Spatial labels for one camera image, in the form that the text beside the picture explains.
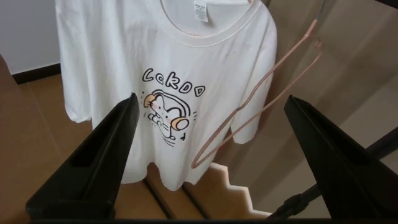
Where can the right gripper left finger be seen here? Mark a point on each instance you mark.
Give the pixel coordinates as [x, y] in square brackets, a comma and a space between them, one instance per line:
[102, 174]

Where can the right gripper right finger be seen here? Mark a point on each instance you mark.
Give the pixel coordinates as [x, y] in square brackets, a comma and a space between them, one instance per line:
[339, 183]

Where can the white printed t-shirt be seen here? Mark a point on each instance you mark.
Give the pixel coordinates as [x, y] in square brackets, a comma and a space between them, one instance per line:
[109, 56]

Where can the black clothes rack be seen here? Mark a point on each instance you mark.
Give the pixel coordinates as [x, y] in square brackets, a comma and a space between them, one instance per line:
[295, 203]

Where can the beige curtain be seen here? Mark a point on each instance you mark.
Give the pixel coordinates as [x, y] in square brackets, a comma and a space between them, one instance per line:
[342, 62]

